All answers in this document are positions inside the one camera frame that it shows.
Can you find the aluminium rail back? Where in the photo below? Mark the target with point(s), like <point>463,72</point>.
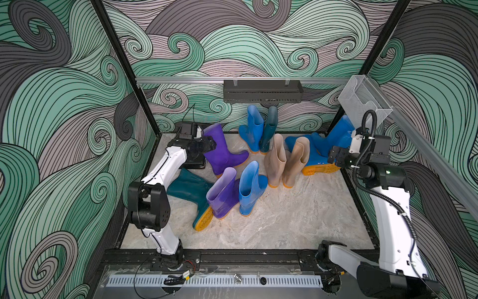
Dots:
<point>220,80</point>

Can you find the purple rain boot back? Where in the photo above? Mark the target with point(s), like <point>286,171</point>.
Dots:
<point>221,158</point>

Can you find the black hard case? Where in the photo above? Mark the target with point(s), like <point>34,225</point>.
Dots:
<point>194,161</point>

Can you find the blue rain boot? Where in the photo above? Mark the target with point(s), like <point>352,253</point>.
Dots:
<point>317,163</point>
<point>340,136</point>

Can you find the dark teal boot lying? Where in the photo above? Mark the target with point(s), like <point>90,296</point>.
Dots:
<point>193,188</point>

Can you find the purple rain boot front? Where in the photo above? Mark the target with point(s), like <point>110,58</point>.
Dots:
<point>224,194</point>

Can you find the black wall shelf tray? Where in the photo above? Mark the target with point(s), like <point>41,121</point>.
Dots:
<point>267,92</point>

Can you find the light blue boot back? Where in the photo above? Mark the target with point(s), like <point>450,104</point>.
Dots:
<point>252,132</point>

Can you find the purple rain boot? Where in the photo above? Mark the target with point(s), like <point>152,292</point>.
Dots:
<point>224,194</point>
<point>221,158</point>

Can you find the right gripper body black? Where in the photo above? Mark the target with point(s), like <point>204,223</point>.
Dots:
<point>344,159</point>

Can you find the white perforated front strip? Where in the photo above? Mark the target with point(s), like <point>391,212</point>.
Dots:
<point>220,280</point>

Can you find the beige rain boot large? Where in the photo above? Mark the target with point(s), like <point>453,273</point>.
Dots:
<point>275,161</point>

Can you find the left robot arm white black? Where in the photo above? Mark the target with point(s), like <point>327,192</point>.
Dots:
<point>148,204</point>

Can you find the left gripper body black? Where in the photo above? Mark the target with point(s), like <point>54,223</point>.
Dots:
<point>207,146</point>

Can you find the light blue boot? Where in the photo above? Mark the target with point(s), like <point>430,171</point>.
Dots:
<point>251,187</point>
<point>252,132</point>

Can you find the aluminium rail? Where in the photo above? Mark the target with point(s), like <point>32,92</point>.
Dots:
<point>220,80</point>
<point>454,181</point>

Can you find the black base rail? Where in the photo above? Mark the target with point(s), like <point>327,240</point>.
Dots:
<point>200,259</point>

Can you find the aluminium rail right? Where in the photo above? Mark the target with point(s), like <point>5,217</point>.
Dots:
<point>454,181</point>

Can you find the light blue boot front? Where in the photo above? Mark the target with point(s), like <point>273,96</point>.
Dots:
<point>251,187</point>

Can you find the dark teal boot back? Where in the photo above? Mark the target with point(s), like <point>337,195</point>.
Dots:
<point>269,129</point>

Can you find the white mesh wire basket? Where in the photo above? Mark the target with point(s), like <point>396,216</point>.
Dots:
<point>362,94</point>

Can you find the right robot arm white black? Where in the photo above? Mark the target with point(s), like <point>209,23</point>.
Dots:
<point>399,272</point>

